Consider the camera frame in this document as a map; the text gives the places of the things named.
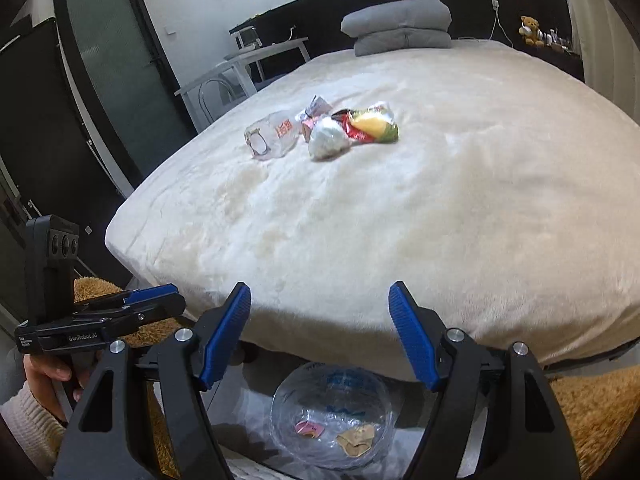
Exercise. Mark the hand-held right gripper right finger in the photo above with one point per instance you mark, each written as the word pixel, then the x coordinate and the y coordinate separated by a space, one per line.
pixel 412 325

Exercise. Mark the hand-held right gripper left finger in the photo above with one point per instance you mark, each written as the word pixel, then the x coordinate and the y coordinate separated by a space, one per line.
pixel 227 325

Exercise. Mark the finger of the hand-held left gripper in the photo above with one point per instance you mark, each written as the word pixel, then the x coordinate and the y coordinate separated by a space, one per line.
pixel 150 292
pixel 150 310

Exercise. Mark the bin with clear liner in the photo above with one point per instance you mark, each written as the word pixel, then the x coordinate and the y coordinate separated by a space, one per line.
pixel 330 400

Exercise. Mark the yellow red snack packet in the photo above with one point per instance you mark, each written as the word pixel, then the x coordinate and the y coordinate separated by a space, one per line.
pixel 372 125

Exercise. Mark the printed paper wrapper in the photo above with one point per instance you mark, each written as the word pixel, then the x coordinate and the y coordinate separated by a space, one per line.
pixel 316 106

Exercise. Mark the person's left forearm cream sleeve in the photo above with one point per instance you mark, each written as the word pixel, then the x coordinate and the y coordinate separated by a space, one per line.
pixel 25 427

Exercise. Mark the person's left hand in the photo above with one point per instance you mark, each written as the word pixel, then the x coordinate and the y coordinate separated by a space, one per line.
pixel 42 372

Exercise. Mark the black round bed leg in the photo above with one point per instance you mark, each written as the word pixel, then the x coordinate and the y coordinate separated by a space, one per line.
pixel 247 354

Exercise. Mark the person's brown fleece left leg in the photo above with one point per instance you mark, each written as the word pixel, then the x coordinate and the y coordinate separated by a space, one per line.
pixel 95 287

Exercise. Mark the person's brown fleece leg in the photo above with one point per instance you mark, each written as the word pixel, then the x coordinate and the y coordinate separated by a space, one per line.
pixel 95 287
pixel 595 415

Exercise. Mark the cream plush bed blanket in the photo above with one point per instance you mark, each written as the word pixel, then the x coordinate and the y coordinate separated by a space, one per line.
pixel 410 220

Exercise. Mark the brown paper scrap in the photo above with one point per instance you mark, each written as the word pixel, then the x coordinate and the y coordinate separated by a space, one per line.
pixel 356 441

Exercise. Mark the black wardrobe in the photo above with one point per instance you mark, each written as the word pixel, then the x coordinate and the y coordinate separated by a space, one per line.
pixel 45 150

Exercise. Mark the pink wrapper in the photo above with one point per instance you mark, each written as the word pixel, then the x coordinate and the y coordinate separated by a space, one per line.
pixel 309 428

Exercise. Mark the person's brown fleece right leg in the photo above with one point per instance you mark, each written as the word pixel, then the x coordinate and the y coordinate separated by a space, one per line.
pixel 595 415

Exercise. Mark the dark framed glass door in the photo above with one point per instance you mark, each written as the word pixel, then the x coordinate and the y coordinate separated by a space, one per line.
pixel 120 70

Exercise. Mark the white table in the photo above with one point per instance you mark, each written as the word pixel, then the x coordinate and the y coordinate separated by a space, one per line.
pixel 235 67

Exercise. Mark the flat grey pillow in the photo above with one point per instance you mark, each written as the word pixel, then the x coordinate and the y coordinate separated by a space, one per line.
pixel 400 42

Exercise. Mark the large grey pillow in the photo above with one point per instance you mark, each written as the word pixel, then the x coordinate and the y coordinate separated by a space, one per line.
pixel 397 16

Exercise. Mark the black headboard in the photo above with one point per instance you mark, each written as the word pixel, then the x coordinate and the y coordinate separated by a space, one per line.
pixel 325 25

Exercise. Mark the brown teddy bear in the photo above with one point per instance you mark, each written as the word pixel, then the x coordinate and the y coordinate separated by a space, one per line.
pixel 531 30

